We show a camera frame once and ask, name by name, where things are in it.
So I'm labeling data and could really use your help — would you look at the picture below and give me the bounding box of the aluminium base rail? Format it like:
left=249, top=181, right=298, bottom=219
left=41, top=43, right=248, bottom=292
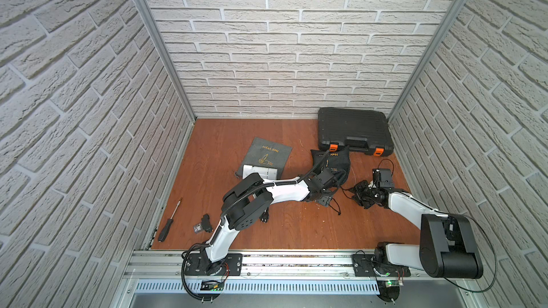
left=117, top=250, right=447, bottom=302

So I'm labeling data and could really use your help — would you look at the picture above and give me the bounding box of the black plastic tool case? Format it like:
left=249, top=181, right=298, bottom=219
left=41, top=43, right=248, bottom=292
left=318, top=107, right=395, bottom=157

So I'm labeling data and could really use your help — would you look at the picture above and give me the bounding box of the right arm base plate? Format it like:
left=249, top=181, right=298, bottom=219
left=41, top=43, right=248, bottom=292
left=351, top=250, right=411, bottom=278

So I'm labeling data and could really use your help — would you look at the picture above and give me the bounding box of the grey drawstring bag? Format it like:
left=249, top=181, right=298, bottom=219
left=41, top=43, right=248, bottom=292
left=235, top=137, right=292, bottom=180

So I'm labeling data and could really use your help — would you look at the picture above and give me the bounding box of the white hair dryer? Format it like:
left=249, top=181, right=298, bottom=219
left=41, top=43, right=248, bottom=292
left=243, top=165, right=278, bottom=223

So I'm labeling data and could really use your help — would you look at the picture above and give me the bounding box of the black drawstring bag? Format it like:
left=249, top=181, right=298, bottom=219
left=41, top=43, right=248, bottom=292
left=311, top=147, right=351, bottom=185

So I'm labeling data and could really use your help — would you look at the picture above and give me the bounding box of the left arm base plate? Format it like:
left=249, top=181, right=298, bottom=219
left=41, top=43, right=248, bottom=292
left=184, top=253, right=243, bottom=276

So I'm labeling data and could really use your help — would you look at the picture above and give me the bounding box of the small black adapter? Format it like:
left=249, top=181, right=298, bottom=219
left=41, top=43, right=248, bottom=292
left=194, top=214, right=213, bottom=234

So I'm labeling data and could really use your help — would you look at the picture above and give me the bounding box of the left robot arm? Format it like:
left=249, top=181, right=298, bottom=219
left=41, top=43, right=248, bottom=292
left=181, top=151, right=350, bottom=275

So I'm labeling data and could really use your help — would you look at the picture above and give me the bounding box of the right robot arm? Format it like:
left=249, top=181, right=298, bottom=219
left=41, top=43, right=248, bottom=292
left=343, top=166, right=484, bottom=285

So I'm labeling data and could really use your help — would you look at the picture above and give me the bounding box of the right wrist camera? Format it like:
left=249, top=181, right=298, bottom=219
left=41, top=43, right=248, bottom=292
left=372, top=168, right=395, bottom=190

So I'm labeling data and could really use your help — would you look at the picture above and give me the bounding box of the black screwdriver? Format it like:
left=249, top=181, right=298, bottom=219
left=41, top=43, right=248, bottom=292
left=158, top=199, right=182, bottom=242

